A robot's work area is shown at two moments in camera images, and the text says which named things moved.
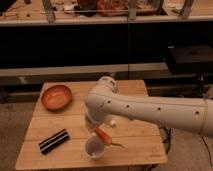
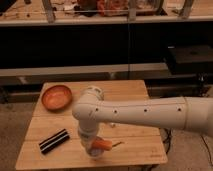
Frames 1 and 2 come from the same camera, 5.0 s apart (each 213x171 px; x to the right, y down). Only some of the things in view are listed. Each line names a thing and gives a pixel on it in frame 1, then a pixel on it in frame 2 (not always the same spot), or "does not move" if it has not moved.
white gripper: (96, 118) → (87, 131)
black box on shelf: (190, 60) does not move
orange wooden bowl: (56, 97) does not move
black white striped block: (54, 140) does not move
